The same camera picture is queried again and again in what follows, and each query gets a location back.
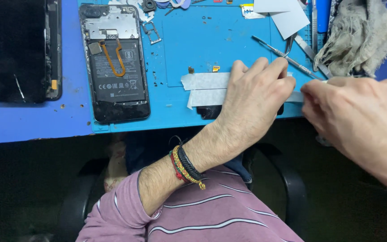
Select person's right hand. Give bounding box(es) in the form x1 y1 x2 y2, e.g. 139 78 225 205
300 77 387 162

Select person's left hand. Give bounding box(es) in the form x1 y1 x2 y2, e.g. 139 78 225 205
218 56 297 149

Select black phone part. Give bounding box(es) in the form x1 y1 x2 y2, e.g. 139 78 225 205
196 104 285 120

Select long white tape strip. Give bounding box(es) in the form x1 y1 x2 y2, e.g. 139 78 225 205
186 88 305 110

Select wide white tape strip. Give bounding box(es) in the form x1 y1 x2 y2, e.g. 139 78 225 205
181 72 232 91

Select flat metal pry tool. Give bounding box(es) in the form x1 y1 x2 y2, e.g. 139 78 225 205
294 35 332 78

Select curved metal tweezers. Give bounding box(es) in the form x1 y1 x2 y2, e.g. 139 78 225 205
282 32 298 58

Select thin metal spudger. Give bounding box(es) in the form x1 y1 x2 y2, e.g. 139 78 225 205
251 35 325 81

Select straight silver tweezers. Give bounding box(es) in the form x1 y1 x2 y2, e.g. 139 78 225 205
312 0 318 54

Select grey frayed cloth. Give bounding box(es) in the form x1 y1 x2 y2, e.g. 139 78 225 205
314 0 387 78

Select white paper sheet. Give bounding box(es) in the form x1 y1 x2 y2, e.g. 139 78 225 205
253 0 311 40

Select black office chair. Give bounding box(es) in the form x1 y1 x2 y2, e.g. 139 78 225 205
58 143 309 242

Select white yellow sticker sheet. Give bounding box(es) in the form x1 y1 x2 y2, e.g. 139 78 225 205
240 4 266 19

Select blue silicone repair mat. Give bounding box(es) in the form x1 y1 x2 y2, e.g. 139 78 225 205
77 0 332 134

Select pink striped shirt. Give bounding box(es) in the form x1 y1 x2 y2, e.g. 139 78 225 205
76 165 305 242

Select pale plastic opening picks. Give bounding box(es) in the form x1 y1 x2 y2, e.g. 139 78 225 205
153 0 192 9

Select silver sim tray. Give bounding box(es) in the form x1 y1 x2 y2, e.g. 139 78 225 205
142 22 162 45

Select opened phone with battery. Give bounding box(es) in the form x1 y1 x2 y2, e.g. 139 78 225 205
79 4 151 124

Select black phone display panel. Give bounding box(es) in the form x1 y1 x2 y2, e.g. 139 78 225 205
0 0 62 104

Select blue tool handle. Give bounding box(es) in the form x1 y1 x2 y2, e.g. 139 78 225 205
317 0 332 34

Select black braided bracelet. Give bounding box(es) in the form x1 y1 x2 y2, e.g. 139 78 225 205
177 144 203 182

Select yellow green braided bracelet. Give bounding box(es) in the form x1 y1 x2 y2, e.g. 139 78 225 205
172 145 206 191

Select red cord bracelet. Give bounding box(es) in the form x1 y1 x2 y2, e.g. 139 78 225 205
169 150 189 184

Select black round camera ring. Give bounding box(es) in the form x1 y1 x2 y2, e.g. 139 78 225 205
142 0 157 13

